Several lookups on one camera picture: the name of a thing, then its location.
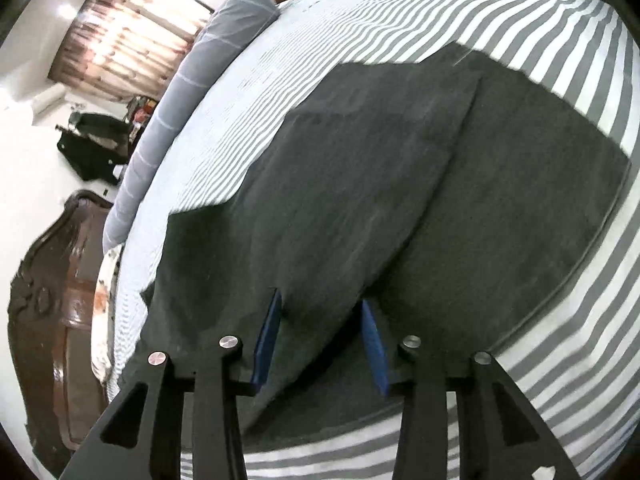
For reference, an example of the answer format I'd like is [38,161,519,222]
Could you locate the grey rolled blanket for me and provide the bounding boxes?
[102,0,281,256]

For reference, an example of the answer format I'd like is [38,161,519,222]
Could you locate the dark wooden headboard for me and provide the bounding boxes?
[7,190,116,461]

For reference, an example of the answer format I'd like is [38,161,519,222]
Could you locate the floral pillow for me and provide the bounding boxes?
[90,245,126,386]

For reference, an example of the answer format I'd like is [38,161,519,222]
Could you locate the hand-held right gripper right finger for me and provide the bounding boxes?
[360,299,583,480]

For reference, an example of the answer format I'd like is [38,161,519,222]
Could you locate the dark grey pants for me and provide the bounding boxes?
[116,41,632,453]

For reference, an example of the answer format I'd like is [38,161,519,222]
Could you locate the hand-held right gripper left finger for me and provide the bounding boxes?
[59,287,284,480]

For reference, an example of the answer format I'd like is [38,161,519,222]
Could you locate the grey white striped bed sheet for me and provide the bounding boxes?
[90,0,640,480]

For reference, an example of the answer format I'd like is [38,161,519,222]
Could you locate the black hanging clothes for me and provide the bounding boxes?
[56,112,133,181]

